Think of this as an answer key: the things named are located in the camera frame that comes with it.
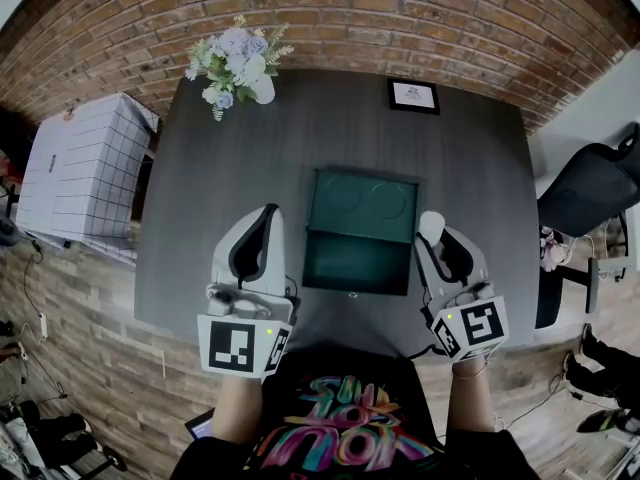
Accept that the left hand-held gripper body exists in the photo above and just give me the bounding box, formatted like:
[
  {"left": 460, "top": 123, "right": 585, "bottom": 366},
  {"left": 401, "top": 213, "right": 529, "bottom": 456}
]
[{"left": 196, "top": 281, "right": 302, "bottom": 380}]

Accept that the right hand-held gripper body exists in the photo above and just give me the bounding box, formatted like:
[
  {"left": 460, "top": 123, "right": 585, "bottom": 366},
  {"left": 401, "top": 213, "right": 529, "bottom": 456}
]
[{"left": 421, "top": 281, "right": 511, "bottom": 364}]

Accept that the dark green box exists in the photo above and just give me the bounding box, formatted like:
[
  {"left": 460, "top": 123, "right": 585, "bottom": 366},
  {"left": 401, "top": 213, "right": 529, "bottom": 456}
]
[{"left": 301, "top": 166, "right": 421, "bottom": 298}]

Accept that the person's right forearm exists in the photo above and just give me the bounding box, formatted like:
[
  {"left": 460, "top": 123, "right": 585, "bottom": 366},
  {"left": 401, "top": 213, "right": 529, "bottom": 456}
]
[{"left": 443, "top": 359, "right": 497, "bottom": 435}]

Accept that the person's left forearm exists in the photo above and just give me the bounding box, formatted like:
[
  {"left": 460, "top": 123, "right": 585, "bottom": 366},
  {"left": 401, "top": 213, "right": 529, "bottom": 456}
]
[{"left": 211, "top": 374, "right": 265, "bottom": 445}]

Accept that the white grid storage box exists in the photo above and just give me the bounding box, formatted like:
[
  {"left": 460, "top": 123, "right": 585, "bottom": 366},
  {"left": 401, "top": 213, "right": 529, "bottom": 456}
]
[{"left": 14, "top": 92, "right": 162, "bottom": 265}]

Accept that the dark grey table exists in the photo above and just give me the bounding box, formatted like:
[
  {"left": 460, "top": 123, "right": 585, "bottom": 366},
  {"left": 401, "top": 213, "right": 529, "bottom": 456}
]
[{"left": 132, "top": 67, "right": 542, "bottom": 359}]

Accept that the small white bag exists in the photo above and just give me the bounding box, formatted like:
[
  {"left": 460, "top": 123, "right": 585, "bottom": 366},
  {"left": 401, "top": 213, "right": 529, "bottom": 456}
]
[{"left": 539, "top": 226, "right": 569, "bottom": 273}]

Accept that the dark screen device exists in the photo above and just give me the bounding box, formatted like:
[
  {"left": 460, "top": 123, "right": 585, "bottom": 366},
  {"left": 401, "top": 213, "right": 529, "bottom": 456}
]
[{"left": 184, "top": 407, "right": 217, "bottom": 442}]

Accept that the black office chair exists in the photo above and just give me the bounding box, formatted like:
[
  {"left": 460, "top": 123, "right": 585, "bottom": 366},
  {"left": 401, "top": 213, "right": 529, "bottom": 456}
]
[{"left": 535, "top": 121, "right": 640, "bottom": 331}]

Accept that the black printed t-shirt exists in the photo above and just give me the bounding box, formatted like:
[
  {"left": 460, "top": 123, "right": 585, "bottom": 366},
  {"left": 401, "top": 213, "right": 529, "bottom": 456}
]
[{"left": 168, "top": 349, "right": 542, "bottom": 480}]

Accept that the white vase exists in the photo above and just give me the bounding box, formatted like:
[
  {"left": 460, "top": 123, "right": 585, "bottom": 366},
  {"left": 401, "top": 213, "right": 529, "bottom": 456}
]
[{"left": 249, "top": 74, "right": 277, "bottom": 106}]

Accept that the black wheeled chair base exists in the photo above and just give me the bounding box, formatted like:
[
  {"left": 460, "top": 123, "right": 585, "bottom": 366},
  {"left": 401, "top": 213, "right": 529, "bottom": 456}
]
[{"left": 0, "top": 399, "right": 129, "bottom": 480}]

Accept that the pale blue flower bouquet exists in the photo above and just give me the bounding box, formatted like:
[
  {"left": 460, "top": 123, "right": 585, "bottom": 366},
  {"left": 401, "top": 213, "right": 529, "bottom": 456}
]
[{"left": 184, "top": 14, "right": 297, "bottom": 122}]

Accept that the thin wrist bracelet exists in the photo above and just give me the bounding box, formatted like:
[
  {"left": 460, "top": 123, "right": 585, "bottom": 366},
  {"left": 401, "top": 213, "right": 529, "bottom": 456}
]
[{"left": 451, "top": 361, "right": 490, "bottom": 381}]

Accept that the black picture frame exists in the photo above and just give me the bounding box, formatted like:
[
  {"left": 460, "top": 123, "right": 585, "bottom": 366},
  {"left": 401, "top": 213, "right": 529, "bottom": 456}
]
[{"left": 386, "top": 78, "right": 442, "bottom": 116}]

